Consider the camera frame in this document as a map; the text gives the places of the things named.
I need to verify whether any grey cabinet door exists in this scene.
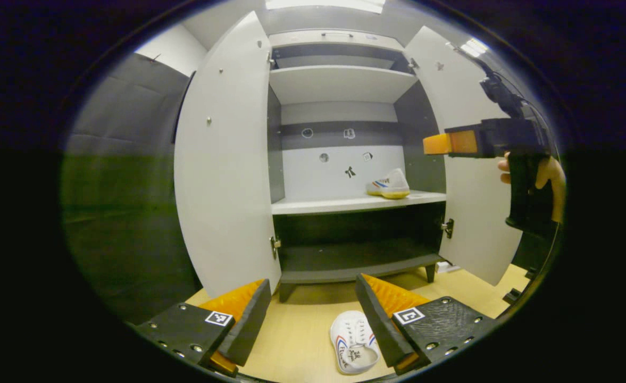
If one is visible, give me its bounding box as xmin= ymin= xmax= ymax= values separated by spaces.
xmin=404 ymin=26 xmax=523 ymax=287
xmin=173 ymin=11 xmax=282 ymax=298

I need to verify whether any white canvas shoe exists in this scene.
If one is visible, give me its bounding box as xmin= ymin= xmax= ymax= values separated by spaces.
xmin=330 ymin=311 xmax=381 ymax=376
xmin=366 ymin=168 xmax=411 ymax=199

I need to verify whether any grey shoe cabinet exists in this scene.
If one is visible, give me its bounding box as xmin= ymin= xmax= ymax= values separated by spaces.
xmin=268 ymin=29 xmax=449 ymax=303

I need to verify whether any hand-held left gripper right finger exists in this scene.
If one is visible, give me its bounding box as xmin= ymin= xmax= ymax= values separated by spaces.
xmin=355 ymin=273 xmax=499 ymax=374

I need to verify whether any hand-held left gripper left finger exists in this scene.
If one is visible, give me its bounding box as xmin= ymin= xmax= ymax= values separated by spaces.
xmin=135 ymin=278 xmax=272 ymax=376

